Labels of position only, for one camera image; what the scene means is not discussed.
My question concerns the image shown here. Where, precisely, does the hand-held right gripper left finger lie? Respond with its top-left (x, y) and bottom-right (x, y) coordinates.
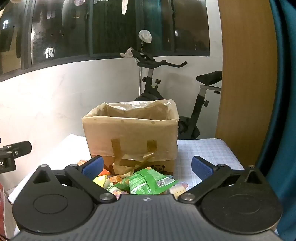
top-left (31, 156), bottom-right (117, 205)

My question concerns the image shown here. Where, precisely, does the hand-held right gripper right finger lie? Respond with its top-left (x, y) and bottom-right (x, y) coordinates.
top-left (177, 156), bottom-right (266, 205)

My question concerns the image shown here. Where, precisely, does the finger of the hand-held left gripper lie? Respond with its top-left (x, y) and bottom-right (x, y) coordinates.
top-left (0, 141), bottom-right (32, 160)

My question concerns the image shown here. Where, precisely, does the pile of assorted snacks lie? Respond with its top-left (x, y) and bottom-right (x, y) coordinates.
top-left (77, 159), bottom-right (189, 200)

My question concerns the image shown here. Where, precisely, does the brown cardboard box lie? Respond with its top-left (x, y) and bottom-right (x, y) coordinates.
top-left (81, 100), bottom-right (179, 179)

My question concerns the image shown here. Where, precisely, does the cardboard box with plastic liner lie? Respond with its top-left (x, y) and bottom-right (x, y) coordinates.
top-left (81, 99), bottom-right (180, 175)

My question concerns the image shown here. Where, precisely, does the green snack packet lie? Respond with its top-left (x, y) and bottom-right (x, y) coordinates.
top-left (128, 168), bottom-right (179, 195)

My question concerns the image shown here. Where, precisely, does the light plaid tablecloth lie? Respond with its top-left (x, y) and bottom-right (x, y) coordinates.
top-left (5, 134), bottom-right (245, 239)

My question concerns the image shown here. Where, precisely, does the red fabric item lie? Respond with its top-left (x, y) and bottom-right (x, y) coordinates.
top-left (0, 183), bottom-right (6, 239)

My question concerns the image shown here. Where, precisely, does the black exercise bike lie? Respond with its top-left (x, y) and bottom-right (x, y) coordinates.
top-left (120, 47), bottom-right (223, 141)

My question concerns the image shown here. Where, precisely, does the wooden panel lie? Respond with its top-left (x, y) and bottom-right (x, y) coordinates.
top-left (215, 0), bottom-right (278, 172)

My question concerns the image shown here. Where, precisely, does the blue curtain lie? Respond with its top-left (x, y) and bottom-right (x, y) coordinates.
top-left (254, 0), bottom-right (296, 241)

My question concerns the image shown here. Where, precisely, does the dark hanging garment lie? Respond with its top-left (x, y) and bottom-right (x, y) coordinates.
top-left (0, 20), bottom-right (15, 54)

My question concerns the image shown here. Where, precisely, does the crumpled white plastic bag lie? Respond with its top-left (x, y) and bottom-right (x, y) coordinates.
top-left (120, 47), bottom-right (135, 59)

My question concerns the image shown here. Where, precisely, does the white plastic bag on pole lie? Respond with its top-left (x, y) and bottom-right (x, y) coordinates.
top-left (138, 30), bottom-right (152, 44)

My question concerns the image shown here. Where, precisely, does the dark framed window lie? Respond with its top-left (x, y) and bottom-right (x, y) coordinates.
top-left (0, 0), bottom-right (211, 81)

